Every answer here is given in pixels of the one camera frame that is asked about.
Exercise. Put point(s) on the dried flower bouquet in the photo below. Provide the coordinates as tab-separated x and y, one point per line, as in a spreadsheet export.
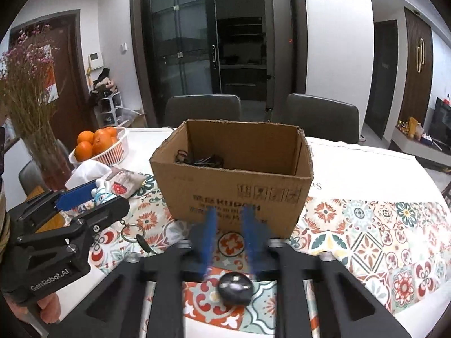
24	88

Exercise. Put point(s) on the glass vase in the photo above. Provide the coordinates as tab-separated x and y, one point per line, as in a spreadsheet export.
53	169

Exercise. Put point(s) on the black glass sliding door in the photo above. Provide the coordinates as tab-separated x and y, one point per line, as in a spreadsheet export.
218	42

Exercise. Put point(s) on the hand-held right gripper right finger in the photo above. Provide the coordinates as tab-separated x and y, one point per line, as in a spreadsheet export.
252	243

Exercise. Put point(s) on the grey dining chair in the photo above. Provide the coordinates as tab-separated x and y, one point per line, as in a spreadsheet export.
322	118
202	111
30	179

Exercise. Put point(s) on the white shoe rack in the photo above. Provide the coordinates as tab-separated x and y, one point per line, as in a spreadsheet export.
109	109

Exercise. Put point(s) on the white tissue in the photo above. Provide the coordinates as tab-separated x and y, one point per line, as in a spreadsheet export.
88	172

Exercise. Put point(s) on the patterned table mat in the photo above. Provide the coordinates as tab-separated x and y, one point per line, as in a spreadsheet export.
370	225

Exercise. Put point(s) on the white wall intercom panel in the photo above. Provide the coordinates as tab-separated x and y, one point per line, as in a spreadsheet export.
95	60

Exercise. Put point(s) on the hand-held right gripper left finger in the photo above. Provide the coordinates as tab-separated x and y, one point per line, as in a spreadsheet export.
208	243

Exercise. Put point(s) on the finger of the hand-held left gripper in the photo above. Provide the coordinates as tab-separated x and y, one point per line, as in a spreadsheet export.
98	216
75	194

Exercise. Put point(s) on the low television cabinet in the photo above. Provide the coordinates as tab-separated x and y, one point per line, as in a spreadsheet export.
419	148

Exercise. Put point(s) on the person's left hand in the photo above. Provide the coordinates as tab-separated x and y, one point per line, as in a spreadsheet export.
49	306

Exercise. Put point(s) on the dark wooden door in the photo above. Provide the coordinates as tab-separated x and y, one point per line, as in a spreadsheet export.
419	63

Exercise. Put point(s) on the brown cardboard box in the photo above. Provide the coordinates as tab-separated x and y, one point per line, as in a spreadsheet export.
229	190

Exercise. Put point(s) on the black television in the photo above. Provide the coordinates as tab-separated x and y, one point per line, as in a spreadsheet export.
442	119

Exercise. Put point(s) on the metallic grey egg-shaped object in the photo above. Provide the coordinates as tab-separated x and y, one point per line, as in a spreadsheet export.
234	288

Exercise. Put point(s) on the red and white door poster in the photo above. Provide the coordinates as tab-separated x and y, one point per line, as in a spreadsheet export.
51	84

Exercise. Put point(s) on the brown entrance door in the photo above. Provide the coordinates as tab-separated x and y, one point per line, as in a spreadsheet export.
67	77

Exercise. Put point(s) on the orange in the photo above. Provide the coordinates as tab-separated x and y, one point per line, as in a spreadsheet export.
83	151
102	141
112	132
85	136

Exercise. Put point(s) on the plush toys pile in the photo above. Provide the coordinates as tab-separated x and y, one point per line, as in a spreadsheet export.
102	82

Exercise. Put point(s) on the white plastic fruit basket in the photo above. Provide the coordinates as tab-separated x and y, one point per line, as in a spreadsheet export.
112	155

